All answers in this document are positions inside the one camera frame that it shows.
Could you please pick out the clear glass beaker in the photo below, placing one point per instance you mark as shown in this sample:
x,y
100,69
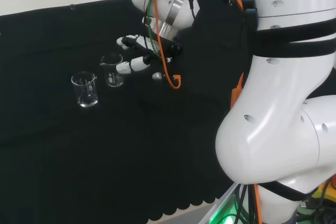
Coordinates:
x,y
114,77
85,95

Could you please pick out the metal bench frame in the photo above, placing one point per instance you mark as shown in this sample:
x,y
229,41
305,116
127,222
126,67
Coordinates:
x,y
225,208

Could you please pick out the yellow stop button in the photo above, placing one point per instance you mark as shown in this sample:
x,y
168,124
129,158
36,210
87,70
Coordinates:
x,y
324,193

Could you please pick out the small clear clip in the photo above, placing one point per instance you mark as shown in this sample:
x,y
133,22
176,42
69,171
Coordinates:
x,y
72,6

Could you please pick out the black table cloth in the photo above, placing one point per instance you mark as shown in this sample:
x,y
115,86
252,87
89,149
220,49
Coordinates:
x,y
105,142

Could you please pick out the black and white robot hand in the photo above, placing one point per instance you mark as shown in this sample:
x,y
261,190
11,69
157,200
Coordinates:
x,y
157,58

